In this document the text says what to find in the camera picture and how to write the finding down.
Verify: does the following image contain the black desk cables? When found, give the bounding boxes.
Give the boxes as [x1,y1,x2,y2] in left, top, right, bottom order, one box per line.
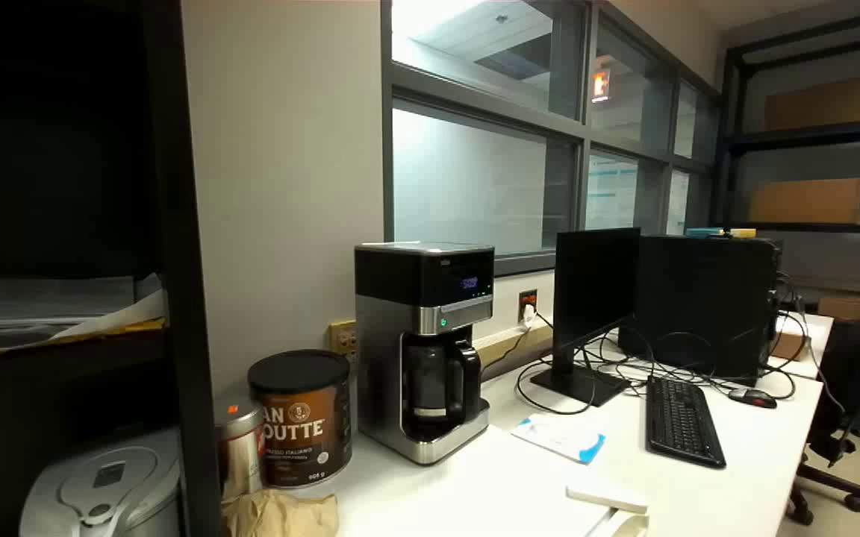
[511,306,811,416]

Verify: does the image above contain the black computer keyboard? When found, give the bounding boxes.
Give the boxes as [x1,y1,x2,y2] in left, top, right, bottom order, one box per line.
[642,372,727,472]

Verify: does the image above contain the stainless steel canister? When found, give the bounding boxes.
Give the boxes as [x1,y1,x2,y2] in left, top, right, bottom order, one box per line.
[211,392,265,500]

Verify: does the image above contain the dark framed window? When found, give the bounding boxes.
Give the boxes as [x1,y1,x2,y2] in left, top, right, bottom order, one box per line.
[380,0,727,278]

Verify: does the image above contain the black shelf unit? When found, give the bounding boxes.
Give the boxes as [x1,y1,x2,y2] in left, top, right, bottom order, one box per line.
[0,0,227,537]

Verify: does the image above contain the beige wall outlet box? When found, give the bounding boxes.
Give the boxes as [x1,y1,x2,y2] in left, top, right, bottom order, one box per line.
[323,315,360,361]

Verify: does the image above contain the black office chair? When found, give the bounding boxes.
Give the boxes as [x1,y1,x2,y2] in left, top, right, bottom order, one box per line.
[781,303,860,528]

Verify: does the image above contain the stack of white papers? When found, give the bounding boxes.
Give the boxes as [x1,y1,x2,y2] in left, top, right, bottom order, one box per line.
[0,272,173,357]

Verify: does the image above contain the white blue booklet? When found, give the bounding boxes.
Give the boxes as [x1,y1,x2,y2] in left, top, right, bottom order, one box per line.
[506,409,609,467]

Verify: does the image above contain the white lidded kitchen appliance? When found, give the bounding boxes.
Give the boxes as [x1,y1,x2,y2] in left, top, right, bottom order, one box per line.
[14,425,188,537]

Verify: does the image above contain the beige cable raceway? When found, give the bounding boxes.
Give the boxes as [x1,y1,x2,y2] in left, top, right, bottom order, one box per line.
[472,321,557,379]

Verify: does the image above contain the glass coffee carafe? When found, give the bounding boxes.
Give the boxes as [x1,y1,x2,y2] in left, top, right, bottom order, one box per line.
[402,331,484,440]

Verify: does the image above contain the large black monitor back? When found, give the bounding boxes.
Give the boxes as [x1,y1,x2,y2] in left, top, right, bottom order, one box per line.
[615,231,781,388]

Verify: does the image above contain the crumpled brown paper bag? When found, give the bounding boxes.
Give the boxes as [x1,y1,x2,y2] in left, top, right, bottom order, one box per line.
[217,483,339,537]

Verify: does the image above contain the wide cardboard box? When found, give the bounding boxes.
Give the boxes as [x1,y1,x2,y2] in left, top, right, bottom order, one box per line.
[762,73,860,134]

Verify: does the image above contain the black computer monitor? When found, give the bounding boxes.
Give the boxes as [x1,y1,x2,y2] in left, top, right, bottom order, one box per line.
[527,227,644,409]

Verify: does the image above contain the black computer mouse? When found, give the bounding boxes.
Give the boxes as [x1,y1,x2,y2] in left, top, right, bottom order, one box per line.
[727,384,780,410]

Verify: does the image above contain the black silver coffee machine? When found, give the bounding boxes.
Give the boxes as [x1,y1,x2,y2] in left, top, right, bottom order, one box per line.
[353,239,497,467]

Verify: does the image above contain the brown coffee can black lid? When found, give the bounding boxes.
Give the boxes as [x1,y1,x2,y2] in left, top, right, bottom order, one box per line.
[244,348,354,488]

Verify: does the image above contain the white wall power outlet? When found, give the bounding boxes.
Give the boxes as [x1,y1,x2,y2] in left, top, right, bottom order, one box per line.
[512,285,544,327]

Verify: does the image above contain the flat cardboard box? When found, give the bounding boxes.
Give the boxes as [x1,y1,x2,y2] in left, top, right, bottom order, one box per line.
[745,175,860,227]

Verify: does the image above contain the black metal storage rack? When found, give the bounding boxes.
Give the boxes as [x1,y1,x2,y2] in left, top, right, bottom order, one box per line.
[712,6,860,312]

